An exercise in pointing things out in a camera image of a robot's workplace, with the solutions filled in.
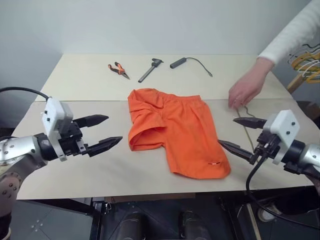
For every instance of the person's bare hand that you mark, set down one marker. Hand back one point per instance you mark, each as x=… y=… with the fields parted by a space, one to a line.
x=243 y=92

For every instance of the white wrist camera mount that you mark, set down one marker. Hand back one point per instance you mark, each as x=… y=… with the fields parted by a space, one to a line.
x=53 y=112
x=283 y=125

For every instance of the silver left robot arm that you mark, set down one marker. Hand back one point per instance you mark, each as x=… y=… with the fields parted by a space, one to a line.
x=17 y=148

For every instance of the grey black caliper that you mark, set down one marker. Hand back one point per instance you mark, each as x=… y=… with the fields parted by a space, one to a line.
x=148 y=71

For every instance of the dark rounded shape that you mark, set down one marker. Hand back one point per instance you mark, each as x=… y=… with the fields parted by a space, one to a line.
x=192 y=225
x=136 y=226

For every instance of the orange shorts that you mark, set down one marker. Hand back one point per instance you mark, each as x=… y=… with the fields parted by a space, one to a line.
x=185 y=132

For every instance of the wooden stick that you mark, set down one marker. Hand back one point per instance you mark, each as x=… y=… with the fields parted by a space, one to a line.
x=253 y=222

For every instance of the white sleeved person's forearm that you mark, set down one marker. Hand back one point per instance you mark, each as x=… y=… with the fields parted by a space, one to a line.
x=292 y=35

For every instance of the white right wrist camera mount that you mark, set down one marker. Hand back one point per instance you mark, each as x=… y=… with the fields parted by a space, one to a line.
x=283 y=125

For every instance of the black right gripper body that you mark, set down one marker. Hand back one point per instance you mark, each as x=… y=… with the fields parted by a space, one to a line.
x=267 y=146

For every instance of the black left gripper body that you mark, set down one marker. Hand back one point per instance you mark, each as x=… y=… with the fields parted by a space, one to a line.
x=72 y=140

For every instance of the black box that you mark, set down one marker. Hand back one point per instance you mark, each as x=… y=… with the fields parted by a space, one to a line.
x=310 y=110

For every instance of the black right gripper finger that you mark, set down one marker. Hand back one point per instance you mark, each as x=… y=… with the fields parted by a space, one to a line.
x=237 y=149
x=251 y=123

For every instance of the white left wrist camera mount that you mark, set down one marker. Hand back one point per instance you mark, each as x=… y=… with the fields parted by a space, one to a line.
x=53 y=112

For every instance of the black table frame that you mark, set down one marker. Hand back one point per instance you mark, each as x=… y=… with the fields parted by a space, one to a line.
x=98 y=220

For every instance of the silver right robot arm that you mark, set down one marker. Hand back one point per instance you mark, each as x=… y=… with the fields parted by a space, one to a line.
x=308 y=155

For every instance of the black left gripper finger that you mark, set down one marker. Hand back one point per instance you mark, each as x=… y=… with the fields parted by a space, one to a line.
x=106 y=144
x=92 y=120

